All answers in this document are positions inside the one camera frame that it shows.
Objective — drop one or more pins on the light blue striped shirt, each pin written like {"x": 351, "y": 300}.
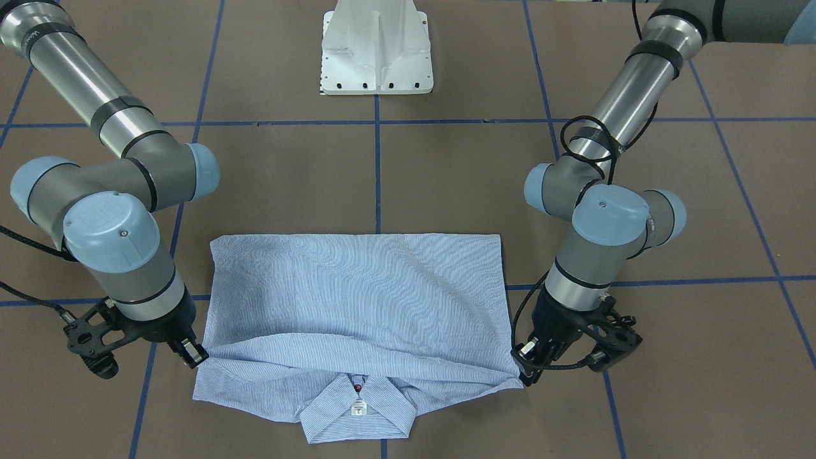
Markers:
{"x": 354, "y": 336}

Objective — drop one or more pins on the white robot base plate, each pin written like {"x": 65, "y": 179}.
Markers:
{"x": 376, "y": 48}

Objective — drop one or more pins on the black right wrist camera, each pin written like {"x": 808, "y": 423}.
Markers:
{"x": 95, "y": 336}

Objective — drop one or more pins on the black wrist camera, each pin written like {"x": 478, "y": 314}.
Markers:
{"x": 614, "y": 335}
{"x": 95, "y": 336}

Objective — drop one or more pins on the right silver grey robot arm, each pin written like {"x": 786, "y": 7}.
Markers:
{"x": 102, "y": 217}

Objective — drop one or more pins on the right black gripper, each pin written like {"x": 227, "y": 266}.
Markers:
{"x": 167, "y": 324}

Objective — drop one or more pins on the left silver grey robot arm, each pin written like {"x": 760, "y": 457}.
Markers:
{"x": 610, "y": 224}

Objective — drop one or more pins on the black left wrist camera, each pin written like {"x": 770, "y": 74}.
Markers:
{"x": 614, "y": 335}

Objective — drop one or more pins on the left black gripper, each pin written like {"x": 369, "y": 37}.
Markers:
{"x": 558, "y": 325}

